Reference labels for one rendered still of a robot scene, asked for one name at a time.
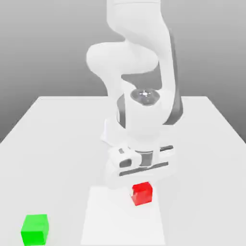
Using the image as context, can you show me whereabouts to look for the small red cube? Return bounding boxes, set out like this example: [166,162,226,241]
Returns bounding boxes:
[131,181,154,207]

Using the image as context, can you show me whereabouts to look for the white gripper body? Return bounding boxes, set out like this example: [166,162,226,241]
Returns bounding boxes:
[104,160,174,190]

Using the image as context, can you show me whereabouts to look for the small green cube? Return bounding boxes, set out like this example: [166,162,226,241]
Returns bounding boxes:
[20,213,49,246]

